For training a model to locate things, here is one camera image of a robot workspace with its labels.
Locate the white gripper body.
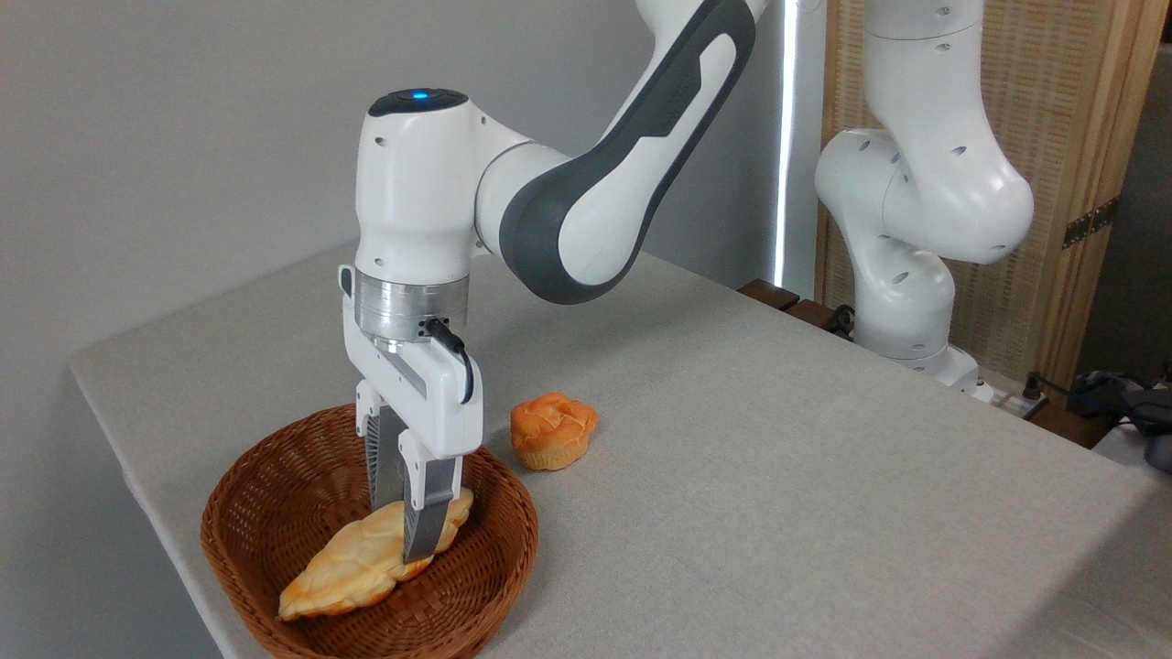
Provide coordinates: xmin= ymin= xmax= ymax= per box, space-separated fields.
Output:
xmin=339 ymin=265 xmax=484 ymax=459

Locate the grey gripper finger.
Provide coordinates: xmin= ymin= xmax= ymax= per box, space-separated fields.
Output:
xmin=397 ymin=430 xmax=463 ymax=565
xmin=355 ymin=380 xmax=408 ymax=510

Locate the long braided bread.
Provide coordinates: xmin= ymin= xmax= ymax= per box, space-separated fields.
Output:
xmin=277 ymin=487 xmax=475 ymax=622

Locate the silver metal wrist flange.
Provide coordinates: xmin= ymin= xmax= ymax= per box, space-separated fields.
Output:
xmin=353 ymin=271 xmax=471 ymax=354

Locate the round orange bun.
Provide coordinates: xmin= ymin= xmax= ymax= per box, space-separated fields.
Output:
xmin=510 ymin=393 xmax=600 ymax=472

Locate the brown wicker basket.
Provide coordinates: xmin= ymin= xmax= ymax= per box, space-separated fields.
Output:
xmin=201 ymin=402 xmax=540 ymax=659

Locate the brown wooden block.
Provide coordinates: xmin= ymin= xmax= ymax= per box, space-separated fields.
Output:
xmin=786 ymin=298 xmax=854 ymax=338
xmin=738 ymin=279 xmax=801 ymax=312

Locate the white power strip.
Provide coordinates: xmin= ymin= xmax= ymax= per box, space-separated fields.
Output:
xmin=971 ymin=380 xmax=1050 ymax=421

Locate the dark metal screen hinge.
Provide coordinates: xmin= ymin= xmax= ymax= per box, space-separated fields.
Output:
xmin=1062 ymin=197 xmax=1120 ymax=250

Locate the wood and rattan screen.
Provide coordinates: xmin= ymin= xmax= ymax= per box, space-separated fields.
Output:
xmin=815 ymin=0 xmax=1171 ymax=385

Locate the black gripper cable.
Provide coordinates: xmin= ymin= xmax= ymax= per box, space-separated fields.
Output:
xmin=421 ymin=318 xmax=476 ymax=405

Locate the black cable bundle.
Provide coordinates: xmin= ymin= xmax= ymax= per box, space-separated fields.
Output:
xmin=1024 ymin=366 xmax=1172 ymax=431

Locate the grey device with cables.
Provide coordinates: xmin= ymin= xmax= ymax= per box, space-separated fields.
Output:
xmin=1124 ymin=388 xmax=1172 ymax=473

